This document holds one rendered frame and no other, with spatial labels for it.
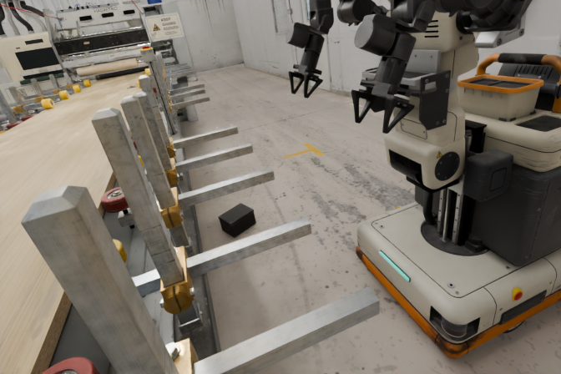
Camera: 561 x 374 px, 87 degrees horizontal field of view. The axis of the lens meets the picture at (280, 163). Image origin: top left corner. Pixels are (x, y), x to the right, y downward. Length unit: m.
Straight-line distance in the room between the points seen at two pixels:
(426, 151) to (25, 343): 1.01
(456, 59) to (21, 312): 1.14
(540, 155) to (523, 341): 0.76
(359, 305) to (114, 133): 0.44
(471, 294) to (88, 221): 1.23
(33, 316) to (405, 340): 1.27
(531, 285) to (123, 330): 1.35
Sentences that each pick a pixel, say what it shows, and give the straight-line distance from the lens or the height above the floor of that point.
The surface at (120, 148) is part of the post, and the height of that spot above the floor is 1.10.
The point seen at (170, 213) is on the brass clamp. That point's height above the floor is 0.85.
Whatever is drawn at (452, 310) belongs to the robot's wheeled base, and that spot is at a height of 0.27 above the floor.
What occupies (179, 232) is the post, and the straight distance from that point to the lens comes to 0.87.
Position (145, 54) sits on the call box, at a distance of 1.95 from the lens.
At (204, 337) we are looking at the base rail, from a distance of 0.70.
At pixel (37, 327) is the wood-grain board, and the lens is 0.59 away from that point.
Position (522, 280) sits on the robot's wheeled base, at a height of 0.27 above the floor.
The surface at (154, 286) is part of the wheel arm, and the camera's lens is 0.69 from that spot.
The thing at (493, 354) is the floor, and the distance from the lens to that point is 1.55.
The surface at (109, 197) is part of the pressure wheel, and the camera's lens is 0.87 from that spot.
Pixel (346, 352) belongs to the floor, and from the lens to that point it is 1.45.
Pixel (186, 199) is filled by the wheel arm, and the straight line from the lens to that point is 0.87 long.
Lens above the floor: 1.23
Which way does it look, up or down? 25 degrees down
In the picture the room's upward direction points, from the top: 10 degrees counter-clockwise
